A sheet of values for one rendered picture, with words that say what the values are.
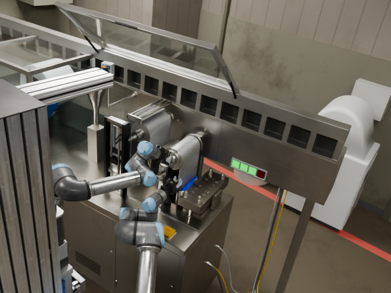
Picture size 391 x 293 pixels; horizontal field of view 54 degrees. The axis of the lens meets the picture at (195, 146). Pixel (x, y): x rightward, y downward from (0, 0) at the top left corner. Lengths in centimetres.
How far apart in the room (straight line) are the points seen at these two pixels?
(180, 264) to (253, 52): 297
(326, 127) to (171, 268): 124
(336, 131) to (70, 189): 142
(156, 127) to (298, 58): 238
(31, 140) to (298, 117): 153
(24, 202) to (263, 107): 150
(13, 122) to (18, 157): 11
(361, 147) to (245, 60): 181
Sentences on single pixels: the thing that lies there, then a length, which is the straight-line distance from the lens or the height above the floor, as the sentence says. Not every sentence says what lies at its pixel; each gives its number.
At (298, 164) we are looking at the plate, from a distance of 240.
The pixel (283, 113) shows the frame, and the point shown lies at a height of 163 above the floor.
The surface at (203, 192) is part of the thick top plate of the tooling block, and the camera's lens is 251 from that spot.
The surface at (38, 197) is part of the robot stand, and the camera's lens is 132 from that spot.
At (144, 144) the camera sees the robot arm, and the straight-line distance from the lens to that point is 205.
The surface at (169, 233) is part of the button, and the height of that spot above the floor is 92.
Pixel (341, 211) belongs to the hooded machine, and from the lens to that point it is 404.
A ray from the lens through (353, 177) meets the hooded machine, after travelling 384.
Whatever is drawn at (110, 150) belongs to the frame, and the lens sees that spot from 250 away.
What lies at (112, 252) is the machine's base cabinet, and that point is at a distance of 278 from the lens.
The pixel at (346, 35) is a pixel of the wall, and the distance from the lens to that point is 426.
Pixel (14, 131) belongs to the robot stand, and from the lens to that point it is 116.
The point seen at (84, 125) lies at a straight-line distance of 317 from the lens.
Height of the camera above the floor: 253
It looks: 30 degrees down
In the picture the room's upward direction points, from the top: 8 degrees clockwise
